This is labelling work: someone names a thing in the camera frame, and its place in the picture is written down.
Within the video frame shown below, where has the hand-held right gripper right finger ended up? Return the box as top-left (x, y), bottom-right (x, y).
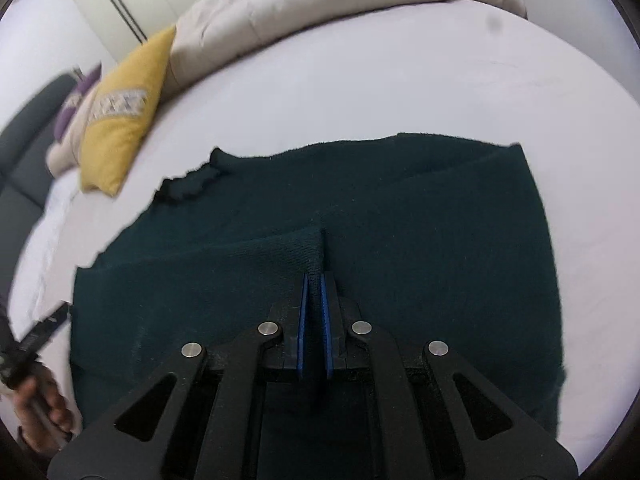
top-left (320, 272), bottom-right (578, 480)

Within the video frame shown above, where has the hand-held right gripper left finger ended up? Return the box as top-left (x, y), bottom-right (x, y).
top-left (47, 274), bottom-right (313, 480)

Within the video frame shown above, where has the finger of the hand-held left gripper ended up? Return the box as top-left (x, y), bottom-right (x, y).
top-left (36, 302), bottom-right (71, 343)

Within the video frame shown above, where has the dark green knitted sweater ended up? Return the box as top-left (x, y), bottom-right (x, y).
top-left (69, 132), bottom-right (568, 480)

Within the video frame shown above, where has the person's left hand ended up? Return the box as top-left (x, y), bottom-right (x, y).
top-left (12, 366), bottom-right (82, 453)

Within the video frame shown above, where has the beige cushion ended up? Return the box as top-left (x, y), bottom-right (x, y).
top-left (46, 92), bottom-right (101, 178)

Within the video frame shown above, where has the dark grey headboard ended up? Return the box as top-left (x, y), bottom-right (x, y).
top-left (0, 72), bottom-right (76, 211)

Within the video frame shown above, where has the purple cushion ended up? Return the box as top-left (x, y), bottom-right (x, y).
top-left (54, 62), bottom-right (103, 141)

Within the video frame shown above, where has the yellow pillow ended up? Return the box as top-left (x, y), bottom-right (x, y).
top-left (80, 25), bottom-right (178, 197)

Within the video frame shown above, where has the white bed sheet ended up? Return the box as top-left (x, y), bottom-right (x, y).
top-left (10, 0), bottom-right (640, 466)

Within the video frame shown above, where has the beige duvet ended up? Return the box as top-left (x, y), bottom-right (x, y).
top-left (165, 0), bottom-right (528, 106)

